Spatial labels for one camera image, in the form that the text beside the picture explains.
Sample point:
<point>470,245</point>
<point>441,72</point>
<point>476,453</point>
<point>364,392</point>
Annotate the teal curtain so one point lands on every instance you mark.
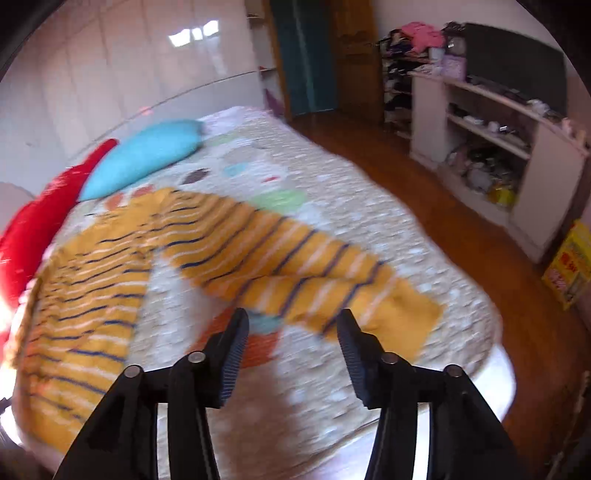
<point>302,28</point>

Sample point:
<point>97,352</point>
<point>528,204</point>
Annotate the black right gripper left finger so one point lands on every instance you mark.
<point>119,439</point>

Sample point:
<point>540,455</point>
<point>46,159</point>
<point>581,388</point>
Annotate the blue knit pillow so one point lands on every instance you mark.
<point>146,152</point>

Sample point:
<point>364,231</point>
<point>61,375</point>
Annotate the white glossy wardrobe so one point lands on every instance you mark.
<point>99,69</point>

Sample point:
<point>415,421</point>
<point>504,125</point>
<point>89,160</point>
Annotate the brown wooden door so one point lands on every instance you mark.
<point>358,68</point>

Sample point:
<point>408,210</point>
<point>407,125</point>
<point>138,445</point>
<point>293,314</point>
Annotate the patchwork quilted bedspread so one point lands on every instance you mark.
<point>293,414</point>

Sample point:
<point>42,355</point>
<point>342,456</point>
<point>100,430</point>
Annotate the white tv shelf unit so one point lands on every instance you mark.
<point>513,167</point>

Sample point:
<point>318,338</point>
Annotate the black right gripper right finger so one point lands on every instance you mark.
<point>466,440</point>

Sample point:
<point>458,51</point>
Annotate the yellow printed box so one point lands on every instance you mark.
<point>568,275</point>

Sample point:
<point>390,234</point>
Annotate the black flat television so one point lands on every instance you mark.
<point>514,62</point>

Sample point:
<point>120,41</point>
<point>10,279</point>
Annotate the red embroidered pillow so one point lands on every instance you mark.
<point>34,226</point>

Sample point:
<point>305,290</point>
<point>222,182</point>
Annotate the yellow striped knit clothing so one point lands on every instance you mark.
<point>83,310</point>

